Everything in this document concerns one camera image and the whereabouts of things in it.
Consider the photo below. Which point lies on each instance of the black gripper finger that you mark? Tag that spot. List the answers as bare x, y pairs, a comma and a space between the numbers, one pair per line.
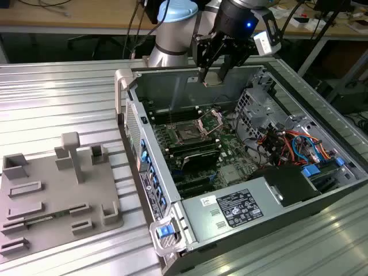
204, 54
234, 54

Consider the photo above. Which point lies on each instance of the silver CPU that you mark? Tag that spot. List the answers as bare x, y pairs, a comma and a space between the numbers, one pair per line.
214, 79

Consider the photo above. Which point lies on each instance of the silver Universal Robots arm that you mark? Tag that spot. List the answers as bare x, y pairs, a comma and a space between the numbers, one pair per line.
175, 34

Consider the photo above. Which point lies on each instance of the black RAM slot bank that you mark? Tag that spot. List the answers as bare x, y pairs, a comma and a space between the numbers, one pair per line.
172, 115

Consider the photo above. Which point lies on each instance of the CPU socket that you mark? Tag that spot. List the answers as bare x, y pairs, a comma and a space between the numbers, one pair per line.
185, 132

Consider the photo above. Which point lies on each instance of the perforated metal drive cage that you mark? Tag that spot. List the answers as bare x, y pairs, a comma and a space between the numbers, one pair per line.
253, 112

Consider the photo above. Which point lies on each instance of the white small box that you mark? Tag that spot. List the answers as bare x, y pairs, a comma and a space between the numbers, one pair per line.
299, 22

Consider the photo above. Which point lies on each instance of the black installed RAM sticks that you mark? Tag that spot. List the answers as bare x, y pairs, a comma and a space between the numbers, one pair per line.
195, 146

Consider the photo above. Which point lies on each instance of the green motherboard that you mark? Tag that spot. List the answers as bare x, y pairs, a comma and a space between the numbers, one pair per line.
230, 149

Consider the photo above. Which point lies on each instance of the black graphics card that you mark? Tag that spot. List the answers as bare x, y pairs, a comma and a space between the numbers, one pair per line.
201, 161

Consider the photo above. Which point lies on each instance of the black office chair base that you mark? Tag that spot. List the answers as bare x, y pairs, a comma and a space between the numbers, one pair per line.
95, 43

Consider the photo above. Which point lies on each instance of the wooden desk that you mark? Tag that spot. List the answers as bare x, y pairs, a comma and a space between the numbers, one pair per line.
86, 14

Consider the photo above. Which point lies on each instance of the open grey PC case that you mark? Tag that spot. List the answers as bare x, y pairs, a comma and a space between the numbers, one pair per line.
161, 172

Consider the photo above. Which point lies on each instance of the black expansion slots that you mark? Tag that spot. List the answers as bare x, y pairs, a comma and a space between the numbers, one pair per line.
192, 187

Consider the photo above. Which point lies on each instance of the blue disk carrier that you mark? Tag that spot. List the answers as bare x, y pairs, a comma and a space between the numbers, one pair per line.
311, 171

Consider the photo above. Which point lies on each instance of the grey power supply unit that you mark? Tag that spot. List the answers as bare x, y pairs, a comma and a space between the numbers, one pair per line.
201, 221

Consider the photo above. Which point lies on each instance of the blue case latch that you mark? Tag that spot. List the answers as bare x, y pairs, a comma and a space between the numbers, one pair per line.
164, 231

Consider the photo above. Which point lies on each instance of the grey parts rack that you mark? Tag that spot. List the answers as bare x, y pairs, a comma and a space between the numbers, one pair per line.
57, 184

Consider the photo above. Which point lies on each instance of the green RAM stick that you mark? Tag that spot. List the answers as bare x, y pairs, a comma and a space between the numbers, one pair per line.
46, 217

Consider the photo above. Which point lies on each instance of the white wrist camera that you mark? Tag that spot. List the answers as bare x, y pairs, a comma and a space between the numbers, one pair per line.
266, 40

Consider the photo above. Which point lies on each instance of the black plastic air duct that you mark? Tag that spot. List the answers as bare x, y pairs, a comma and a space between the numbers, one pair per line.
284, 184

